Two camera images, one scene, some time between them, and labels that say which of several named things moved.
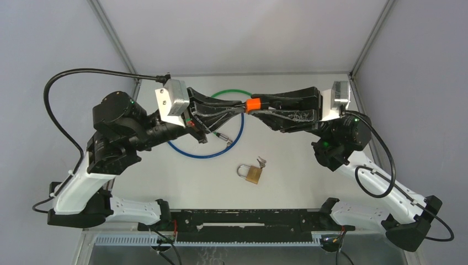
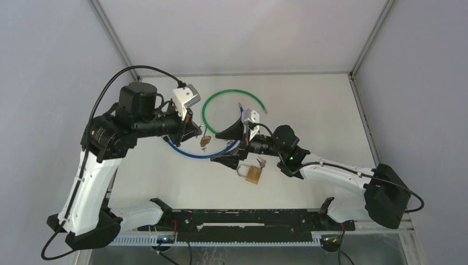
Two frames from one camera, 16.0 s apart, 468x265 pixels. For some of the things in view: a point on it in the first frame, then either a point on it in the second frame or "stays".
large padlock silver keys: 261,162 stays
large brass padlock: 253,173 stays
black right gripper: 287,120 -> 234,132
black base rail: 240,225 stays
